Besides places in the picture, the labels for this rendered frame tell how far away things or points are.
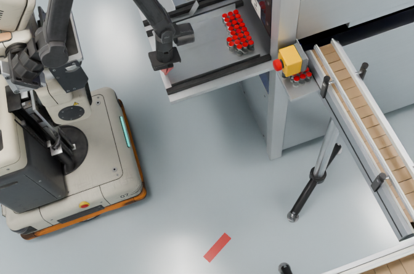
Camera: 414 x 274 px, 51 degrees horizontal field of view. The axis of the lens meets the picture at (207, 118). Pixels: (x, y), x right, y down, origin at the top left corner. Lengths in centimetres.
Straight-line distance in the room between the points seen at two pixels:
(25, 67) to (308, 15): 87
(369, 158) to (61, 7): 99
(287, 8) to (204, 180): 126
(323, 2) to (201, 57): 50
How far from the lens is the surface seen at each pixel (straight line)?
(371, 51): 184
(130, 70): 279
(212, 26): 174
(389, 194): 141
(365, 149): 145
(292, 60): 146
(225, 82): 159
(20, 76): 141
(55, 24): 128
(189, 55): 167
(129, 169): 218
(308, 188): 223
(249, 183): 235
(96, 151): 226
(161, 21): 135
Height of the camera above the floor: 222
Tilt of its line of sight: 62 degrees down
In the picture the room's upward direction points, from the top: 13 degrees counter-clockwise
